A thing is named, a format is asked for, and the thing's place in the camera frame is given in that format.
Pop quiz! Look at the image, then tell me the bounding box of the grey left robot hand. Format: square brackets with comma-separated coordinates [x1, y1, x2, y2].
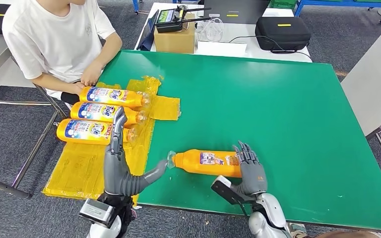
[103, 107, 169, 197]

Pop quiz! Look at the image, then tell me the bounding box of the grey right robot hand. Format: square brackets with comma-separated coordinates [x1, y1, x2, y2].
[230, 141, 268, 197]

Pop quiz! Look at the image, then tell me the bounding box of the orange detergent bottle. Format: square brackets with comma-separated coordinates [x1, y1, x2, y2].
[78, 86, 151, 109]
[70, 102, 148, 128]
[167, 148, 244, 179]
[56, 118, 138, 146]

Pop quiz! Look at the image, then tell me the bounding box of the yellow taped sheet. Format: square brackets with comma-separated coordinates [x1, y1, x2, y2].
[42, 76, 181, 207]

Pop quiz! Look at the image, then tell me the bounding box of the grey metal floor bar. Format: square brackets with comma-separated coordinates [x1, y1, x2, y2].
[0, 173, 31, 201]

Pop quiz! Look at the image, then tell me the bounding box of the white table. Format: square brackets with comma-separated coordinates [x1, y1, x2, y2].
[134, 2, 313, 63]

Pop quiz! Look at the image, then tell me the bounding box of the white flat box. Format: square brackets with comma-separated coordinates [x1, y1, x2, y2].
[196, 41, 248, 57]

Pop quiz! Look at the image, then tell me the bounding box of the dark blue tablet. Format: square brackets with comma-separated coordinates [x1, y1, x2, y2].
[136, 9, 160, 52]

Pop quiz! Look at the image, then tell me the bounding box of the black carrying case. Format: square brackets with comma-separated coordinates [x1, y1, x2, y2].
[254, 16, 312, 53]

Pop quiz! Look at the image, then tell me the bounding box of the brown cardboard box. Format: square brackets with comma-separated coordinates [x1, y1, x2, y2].
[153, 13, 196, 55]

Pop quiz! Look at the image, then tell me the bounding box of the grey table with metal legs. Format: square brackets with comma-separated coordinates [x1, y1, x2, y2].
[341, 16, 381, 179]

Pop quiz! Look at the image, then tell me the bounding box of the seated person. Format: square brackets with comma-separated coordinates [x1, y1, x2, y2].
[1, 0, 123, 106]

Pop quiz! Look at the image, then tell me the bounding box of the black remote controller with antennas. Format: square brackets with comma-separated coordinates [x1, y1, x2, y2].
[155, 5, 212, 34]

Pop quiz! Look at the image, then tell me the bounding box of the dark grey flat case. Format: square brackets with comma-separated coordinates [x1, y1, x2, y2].
[204, 0, 272, 25]

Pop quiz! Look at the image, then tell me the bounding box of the green plastic crate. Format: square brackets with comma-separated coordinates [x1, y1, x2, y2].
[269, 0, 297, 10]

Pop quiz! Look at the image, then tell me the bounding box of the blue steel rack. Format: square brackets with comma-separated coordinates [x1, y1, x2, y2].
[294, 0, 381, 25]

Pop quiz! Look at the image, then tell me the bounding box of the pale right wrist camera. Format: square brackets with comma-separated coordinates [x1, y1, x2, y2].
[210, 175, 254, 206]

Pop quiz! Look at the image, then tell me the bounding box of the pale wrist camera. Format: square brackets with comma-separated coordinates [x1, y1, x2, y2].
[78, 198, 116, 229]
[210, 175, 254, 206]

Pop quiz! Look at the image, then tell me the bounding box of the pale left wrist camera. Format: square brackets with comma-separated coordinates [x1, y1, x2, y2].
[78, 198, 116, 229]

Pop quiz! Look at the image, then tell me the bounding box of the black cable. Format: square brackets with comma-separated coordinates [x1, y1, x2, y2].
[229, 35, 313, 61]

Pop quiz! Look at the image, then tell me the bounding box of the white coiled cable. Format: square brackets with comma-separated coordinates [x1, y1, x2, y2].
[196, 18, 225, 43]

